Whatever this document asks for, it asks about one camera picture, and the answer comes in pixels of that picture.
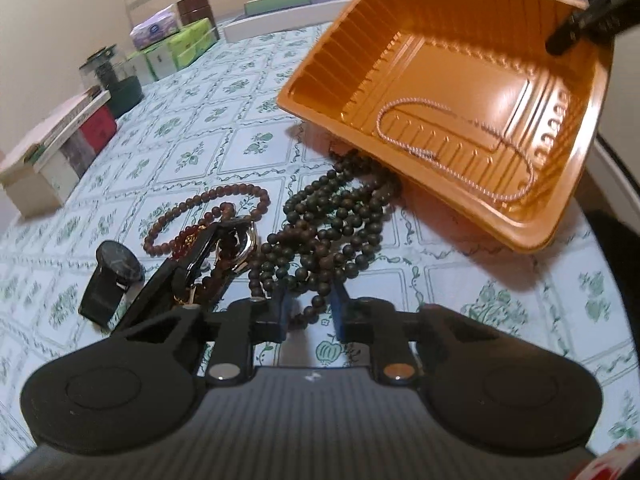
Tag clear jar black lid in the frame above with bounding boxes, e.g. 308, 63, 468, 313
80, 45, 132, 91

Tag floral bed mat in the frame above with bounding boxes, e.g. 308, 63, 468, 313
0, 22, 640, 461

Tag red box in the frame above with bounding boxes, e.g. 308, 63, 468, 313
80, 105, 118, 153

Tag orange plastic tray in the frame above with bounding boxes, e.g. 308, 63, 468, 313
276, 0, 616, 253

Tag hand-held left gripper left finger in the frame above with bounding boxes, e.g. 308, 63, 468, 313
114, 287, 293, 387

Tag green pillow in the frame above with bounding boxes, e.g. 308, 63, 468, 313
244, 0, 312, 15

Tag black strap gold watch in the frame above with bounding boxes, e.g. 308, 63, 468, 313
142, 215, 262, 311

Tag pink bead necklace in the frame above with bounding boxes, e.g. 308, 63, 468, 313
376, 97, 535, 203

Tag dark green round tin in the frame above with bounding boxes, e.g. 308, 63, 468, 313
105, 75, 145, 118

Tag dark bead necklace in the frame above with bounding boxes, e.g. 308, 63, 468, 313
247, 142, 403, 328

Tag red white object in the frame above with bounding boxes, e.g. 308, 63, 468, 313
570, 442, 640, 480

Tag white cardboard box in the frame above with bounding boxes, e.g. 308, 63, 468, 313
0, 130, 96, 218

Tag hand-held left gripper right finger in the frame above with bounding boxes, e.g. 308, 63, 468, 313
331, 284, 508, 386

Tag purple tissue pack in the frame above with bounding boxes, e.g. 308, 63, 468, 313
130, 4, 183, 51

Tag brown box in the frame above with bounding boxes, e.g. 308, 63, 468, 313
176, 0, 217, 28

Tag pale green tissue pack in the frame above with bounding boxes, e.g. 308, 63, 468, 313
125, 40, 173, 81

